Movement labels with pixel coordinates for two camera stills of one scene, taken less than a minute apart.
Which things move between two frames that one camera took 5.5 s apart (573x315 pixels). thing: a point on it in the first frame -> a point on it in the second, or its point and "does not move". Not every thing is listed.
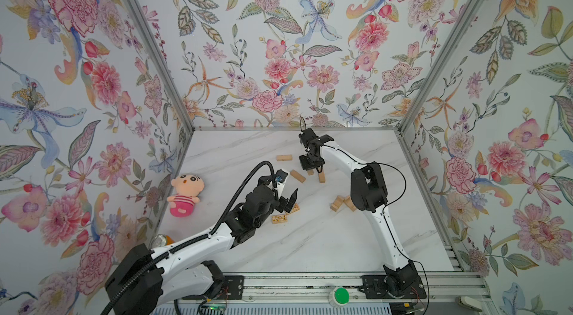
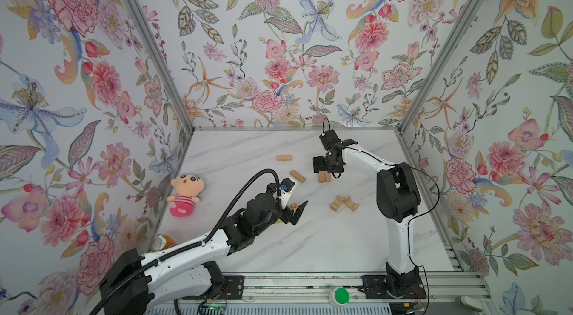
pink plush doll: (189, 187) does not move
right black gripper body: (307, 163) -> (324, 163)
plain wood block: (298, 176) does not move
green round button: (341, 295) does not move
